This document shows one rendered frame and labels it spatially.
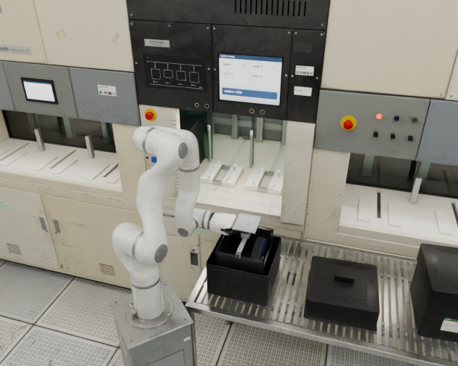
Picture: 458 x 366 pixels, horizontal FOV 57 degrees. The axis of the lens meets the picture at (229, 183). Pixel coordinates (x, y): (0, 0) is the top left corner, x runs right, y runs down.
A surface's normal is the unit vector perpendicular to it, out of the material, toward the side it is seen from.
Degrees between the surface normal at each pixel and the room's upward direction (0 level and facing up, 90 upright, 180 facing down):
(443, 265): 0
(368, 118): 90
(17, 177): 90
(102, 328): 0
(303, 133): 90
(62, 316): 0
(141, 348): 90
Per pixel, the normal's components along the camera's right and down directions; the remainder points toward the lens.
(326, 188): -0.29, 0.49
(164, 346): 0.47, 0.45
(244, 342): 0.00, -0.86
